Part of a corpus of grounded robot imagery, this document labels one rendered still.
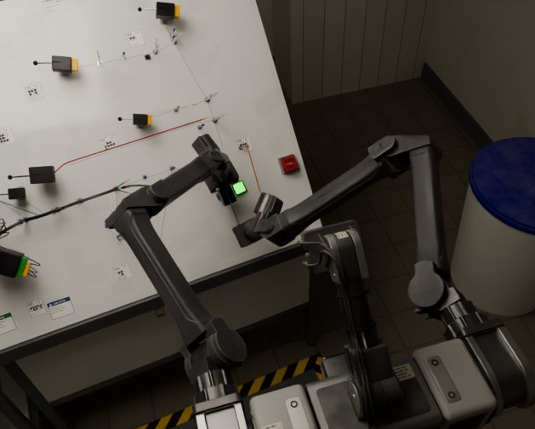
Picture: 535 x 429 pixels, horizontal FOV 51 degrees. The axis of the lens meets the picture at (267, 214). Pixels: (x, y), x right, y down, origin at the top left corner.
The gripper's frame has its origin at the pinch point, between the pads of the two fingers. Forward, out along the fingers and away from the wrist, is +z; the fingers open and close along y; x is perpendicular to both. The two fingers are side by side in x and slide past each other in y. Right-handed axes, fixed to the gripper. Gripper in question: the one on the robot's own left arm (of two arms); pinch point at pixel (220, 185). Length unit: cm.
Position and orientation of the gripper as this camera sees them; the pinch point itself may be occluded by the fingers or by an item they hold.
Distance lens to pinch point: 183.8
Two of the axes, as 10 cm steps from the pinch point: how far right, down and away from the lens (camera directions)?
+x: 4.7, 8.4, -2.6
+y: -8.8, 4.3, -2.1
